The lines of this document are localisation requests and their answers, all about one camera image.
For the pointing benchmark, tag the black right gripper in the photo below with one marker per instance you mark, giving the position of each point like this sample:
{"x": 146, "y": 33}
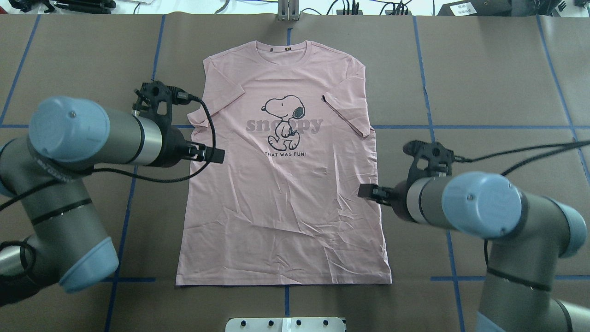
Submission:
{"x": 400, "y": 197}

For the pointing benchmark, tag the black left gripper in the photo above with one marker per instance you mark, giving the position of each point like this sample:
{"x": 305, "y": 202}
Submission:
{"x": 174, "y": 145}

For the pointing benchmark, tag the pink t-shirt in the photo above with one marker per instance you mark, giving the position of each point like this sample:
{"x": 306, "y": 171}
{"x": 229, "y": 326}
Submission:
{"x": 283, "y": 207}

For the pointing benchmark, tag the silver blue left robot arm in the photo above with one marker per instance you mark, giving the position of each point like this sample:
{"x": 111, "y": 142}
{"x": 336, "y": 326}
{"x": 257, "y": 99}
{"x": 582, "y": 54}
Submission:
{"x": 44, "y": 170}

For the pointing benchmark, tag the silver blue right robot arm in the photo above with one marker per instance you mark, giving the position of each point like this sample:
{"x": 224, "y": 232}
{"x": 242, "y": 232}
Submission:
{"x": 528, "y": 234}

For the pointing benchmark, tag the blue tape grid lines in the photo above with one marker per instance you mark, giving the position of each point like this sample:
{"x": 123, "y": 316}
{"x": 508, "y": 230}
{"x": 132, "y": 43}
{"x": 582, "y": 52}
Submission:
{"x": 428, "y": 127}

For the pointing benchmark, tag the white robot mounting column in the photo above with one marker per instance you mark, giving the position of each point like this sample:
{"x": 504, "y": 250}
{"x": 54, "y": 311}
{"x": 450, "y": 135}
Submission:
{"x": 287, "y": 324}

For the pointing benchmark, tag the brown paper table cover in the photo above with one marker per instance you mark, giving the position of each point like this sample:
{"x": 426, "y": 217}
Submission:
{"x": 484, "y": 83}

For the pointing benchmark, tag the orange black power strip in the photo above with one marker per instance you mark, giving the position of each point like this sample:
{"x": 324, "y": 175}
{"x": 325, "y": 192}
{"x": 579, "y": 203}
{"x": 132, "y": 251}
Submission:
{"x": 373, "y": 7}

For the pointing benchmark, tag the black folded tripod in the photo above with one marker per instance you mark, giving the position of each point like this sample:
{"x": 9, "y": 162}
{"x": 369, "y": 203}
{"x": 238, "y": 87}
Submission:
{"x": 82, "y": 6}

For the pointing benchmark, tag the black box with white label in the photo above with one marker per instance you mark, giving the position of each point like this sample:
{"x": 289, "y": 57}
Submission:
{"x": 483, "y": 8}

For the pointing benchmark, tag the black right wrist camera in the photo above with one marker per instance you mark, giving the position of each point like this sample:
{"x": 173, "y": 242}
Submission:
{"x": 429, "y": 160}

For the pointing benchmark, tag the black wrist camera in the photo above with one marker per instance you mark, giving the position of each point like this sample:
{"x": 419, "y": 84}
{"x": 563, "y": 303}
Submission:
{"x": 429, "y": 160}
{"x": 155, "y": 101}

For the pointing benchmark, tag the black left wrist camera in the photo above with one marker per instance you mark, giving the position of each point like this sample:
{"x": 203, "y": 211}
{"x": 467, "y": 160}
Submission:
{"x": 155, "y": 101}

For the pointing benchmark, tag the aluminium frame post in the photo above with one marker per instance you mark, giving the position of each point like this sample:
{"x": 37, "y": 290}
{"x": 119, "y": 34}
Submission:
{"x": 288, "y": 10}

